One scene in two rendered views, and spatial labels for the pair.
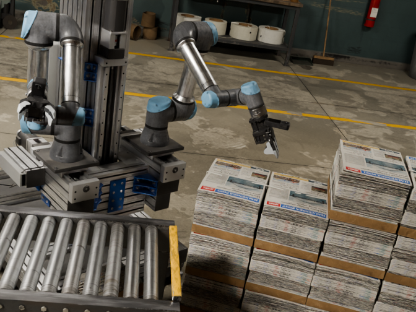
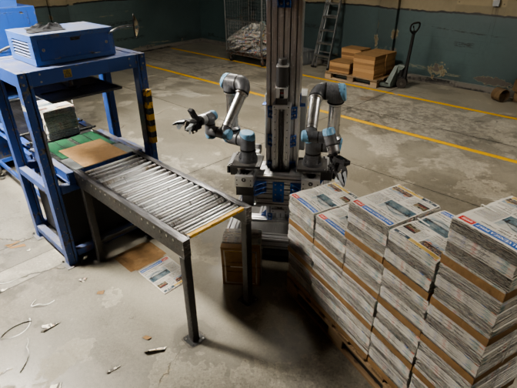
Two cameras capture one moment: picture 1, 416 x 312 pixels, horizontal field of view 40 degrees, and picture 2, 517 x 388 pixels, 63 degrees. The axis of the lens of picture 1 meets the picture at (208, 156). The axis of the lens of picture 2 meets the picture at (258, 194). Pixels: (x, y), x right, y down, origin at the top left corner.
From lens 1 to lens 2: 1.91 m
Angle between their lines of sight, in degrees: 47
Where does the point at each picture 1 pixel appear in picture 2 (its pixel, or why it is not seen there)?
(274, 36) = not seen: outside the picture
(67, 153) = (242, 157)
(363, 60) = not seen: outside the picture
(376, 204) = (369, 235)
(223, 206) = (299, 210)
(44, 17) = (229, 77)
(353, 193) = (357, 222)
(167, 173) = (304, 184)
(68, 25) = (238, 81)
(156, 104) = not seen: hidden behind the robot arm
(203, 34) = (331, 91)
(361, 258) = (364, 276)
